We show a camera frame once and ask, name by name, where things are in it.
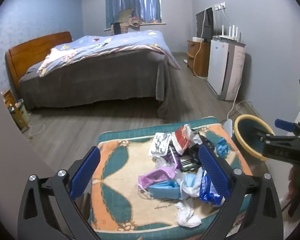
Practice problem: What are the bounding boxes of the large white tissue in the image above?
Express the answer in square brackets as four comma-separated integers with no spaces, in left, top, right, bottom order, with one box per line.
[176,201,202,228]

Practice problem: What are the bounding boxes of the pink and purple packet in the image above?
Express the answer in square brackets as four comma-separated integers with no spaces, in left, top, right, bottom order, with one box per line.
[138,167,177,189]

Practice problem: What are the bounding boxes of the blue cartoon quilt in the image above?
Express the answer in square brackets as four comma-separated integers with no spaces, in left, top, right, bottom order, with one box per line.
[37,29,182,78]

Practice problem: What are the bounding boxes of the bed with grey cover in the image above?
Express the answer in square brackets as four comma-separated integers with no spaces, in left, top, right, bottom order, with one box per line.
[5,30,182,119]

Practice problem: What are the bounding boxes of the red and white packet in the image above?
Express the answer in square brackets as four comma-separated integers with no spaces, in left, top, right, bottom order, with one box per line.
[170,124,194,155]

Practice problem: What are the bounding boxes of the white plastic blister tray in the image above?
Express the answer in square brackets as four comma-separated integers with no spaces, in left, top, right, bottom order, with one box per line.
[149,132,172,157]

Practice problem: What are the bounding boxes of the white router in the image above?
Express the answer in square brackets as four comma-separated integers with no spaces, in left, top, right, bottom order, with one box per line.
[212,25,241,42]

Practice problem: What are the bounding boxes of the black wrapper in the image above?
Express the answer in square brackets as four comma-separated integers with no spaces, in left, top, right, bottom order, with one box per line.
[190,129,217,155]

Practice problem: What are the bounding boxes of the white purifier cable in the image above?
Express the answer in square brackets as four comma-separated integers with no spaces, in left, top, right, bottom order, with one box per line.
[226,75,243,128]

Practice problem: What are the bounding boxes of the cream cable at cabinet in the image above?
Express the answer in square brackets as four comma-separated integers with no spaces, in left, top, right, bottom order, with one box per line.
[193,5,219,80]

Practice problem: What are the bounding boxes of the printed teal and orange mat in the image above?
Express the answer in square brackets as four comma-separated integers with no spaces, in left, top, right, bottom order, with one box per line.
[89,116,268,233]

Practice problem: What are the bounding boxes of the white floor cable by nightstand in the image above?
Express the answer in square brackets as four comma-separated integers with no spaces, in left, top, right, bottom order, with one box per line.
[29,122,45,139]

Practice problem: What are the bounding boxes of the wooden cabinet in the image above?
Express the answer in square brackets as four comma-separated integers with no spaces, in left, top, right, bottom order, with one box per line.
[187,39,211,77]

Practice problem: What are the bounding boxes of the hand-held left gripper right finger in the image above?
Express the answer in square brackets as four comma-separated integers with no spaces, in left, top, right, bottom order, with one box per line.
[198,145,284,240]

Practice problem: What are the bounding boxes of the black television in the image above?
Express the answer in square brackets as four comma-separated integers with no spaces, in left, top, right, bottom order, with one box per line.
[196,7,214,40]

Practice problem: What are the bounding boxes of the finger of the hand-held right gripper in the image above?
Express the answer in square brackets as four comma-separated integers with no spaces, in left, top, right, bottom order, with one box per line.
[274,118,300,136]
[254,126,295,142]

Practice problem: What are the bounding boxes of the blue and white wrapper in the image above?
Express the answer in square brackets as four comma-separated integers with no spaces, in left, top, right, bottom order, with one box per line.
[199,170,225,207]

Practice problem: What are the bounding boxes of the looped white floor cable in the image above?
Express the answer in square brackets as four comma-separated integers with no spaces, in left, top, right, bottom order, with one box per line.
[236,101,255,115]

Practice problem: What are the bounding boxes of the purple bottle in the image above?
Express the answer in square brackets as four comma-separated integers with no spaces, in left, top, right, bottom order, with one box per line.
[166,146,183,170]

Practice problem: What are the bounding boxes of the teal bin with yellow rim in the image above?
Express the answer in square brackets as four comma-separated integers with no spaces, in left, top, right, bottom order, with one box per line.
[234,114,277,162]

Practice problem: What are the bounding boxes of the blue glove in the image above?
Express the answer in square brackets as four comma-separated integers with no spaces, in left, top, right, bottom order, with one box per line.
[215,137,232,157]

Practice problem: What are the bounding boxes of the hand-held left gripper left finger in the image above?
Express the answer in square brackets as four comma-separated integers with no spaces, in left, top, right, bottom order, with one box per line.
[17,145,102,240]

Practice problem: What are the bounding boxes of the white air purifier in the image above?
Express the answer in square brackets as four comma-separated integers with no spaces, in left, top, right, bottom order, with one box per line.
[207,35,246,101]

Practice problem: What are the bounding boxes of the flat blue face mask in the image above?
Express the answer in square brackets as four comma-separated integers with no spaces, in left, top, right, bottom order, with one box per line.
[147,180,181,200]

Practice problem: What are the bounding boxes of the blue curtains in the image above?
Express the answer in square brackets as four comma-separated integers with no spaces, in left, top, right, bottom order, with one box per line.
[105,0,162,28]

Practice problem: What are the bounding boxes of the wooden nightstand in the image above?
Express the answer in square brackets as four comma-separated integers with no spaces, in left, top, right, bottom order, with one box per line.
[1,89,30,133]

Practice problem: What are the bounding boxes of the olive pillow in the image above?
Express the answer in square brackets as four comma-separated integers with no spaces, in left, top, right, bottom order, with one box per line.
[116,9,135,23]

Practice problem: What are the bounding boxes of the checked cloth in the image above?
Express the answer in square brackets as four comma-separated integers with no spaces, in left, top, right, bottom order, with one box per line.
[110,16,147,34]

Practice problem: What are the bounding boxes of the wooden headboard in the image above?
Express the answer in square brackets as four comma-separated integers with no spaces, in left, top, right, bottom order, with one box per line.
[5,31,73,100]

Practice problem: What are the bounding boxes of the dark striped box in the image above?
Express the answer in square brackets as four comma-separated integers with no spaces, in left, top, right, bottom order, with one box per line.
[180,152,202,172]

